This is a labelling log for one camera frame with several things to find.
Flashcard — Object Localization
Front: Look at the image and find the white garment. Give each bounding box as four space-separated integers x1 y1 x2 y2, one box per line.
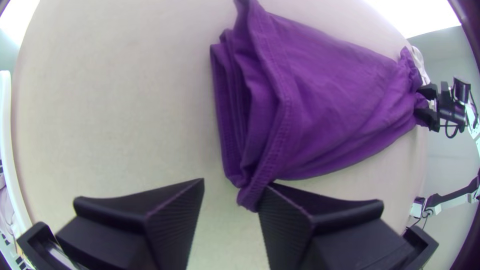
408 44 431 88

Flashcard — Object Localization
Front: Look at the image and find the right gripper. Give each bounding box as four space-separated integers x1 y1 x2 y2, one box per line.
413 80 469 133

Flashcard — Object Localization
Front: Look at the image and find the white laundry basket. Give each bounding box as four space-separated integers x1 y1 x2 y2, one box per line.
0 70 35 270

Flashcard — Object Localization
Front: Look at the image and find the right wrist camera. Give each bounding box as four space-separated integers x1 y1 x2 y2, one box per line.
452 77 472 104

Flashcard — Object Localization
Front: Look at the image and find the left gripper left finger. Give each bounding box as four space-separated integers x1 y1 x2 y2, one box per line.
55 177 206 270

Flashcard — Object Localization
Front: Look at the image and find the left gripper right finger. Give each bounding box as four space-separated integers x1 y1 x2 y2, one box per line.
257 183 409 270

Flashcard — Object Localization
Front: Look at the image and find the dark t-shirt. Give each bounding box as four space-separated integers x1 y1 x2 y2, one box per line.
208 0 433 213

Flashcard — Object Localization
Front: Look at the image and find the black cable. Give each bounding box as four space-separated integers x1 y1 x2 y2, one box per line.
443 119 469 140

